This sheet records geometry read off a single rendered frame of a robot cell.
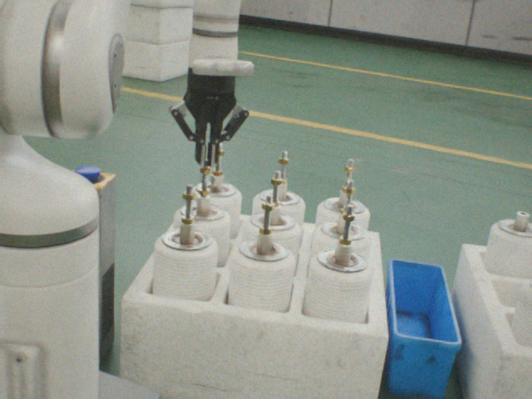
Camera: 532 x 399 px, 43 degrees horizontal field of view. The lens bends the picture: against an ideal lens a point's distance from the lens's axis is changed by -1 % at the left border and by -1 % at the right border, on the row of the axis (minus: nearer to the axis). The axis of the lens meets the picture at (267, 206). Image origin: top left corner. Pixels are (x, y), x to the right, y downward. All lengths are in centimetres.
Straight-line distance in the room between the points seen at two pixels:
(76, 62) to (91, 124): 4
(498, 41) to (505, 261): 472
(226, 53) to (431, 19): 497
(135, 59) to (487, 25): 327
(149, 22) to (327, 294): 263
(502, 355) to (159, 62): 272
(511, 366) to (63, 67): 77
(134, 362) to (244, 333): 18
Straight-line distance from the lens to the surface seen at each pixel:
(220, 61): 100
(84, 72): 44
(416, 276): 139
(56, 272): 49
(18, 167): 49
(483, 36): 590
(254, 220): 111
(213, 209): 115
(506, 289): 125
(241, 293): 100
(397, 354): 113
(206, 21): 103
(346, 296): 98
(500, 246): 125
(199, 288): 102
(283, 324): 98
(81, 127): 45
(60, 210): 48
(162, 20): 346
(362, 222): 121
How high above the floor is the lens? 67
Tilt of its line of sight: 21 degrees down
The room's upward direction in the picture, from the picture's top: 6 degrees clockwise
